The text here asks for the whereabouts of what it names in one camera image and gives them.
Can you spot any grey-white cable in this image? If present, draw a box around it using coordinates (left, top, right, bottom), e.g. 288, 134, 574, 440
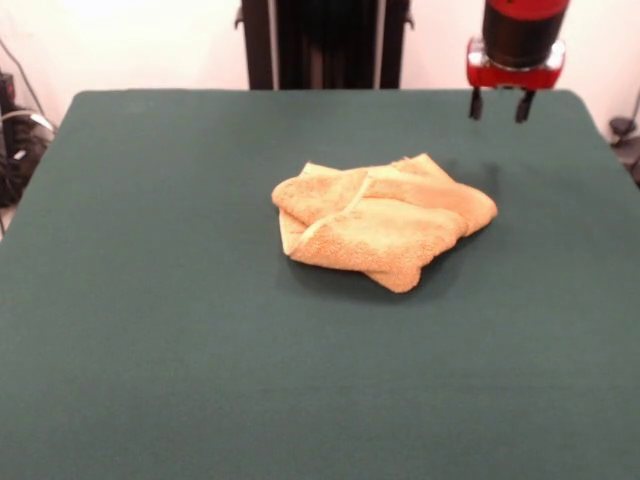
0, 110, 57, 136

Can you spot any black cable pile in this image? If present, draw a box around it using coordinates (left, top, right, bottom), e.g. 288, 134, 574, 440
0, 104, 52, 208

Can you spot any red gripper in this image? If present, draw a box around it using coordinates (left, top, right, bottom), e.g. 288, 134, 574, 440
465, 37, 568, 124

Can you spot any black round foot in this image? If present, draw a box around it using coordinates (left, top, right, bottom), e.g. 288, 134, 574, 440
609, 116, 637, 149

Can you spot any dark green table cloth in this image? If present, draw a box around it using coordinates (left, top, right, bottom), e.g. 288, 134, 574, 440
0, 88, 640, 480

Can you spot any tan terry towel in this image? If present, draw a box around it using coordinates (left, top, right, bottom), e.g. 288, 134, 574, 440
271, 152, 499, 295

